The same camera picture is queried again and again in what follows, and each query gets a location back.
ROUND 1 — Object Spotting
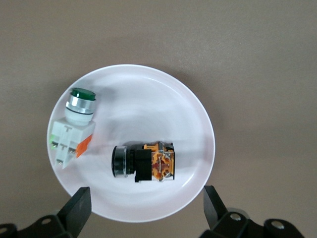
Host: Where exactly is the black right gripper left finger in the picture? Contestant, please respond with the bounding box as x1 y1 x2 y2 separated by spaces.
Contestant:
0 186 93 238

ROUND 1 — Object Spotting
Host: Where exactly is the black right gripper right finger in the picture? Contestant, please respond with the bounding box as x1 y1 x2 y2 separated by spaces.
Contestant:
199 185 306 238

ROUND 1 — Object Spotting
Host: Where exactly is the orange push button switch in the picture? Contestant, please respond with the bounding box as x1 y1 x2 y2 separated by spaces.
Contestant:
110 140 176 183

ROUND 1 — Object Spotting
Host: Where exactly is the pink round plate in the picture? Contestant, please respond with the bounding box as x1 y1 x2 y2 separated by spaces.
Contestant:
47 64 216 223

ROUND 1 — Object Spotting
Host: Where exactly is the green push button switch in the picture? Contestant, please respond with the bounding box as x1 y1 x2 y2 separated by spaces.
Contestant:
48 87 97 170

